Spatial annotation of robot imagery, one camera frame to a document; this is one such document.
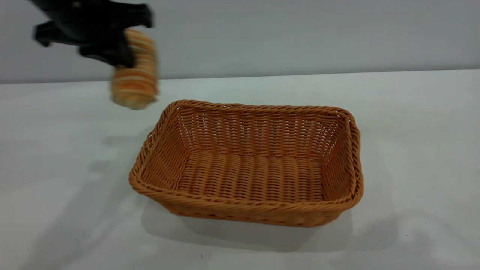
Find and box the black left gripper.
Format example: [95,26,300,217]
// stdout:
[28,0,155,69]

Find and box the orange striped bread roll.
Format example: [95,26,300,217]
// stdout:
[111,29,159,110]

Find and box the orange woven wicker basket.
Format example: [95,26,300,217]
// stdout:
[129,99,364,228]

